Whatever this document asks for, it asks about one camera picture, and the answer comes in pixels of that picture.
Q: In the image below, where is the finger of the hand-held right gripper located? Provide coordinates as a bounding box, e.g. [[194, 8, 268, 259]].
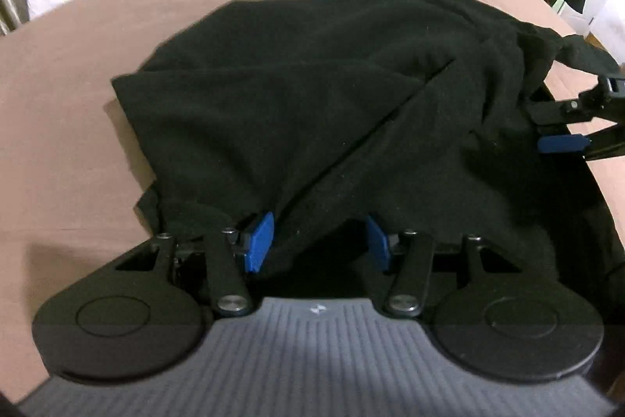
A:
[[537, 124, 625, 162], [526, 74, 625, 127]]

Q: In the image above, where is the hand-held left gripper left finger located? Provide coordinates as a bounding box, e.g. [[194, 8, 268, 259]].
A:
[[114, 212, 275, 317]]

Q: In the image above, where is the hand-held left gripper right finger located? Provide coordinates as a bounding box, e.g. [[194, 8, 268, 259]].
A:
[[365, 214, 523, 319]]

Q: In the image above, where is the black garment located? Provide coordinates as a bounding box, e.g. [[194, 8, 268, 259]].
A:
[[111, 0, 625, 315]]

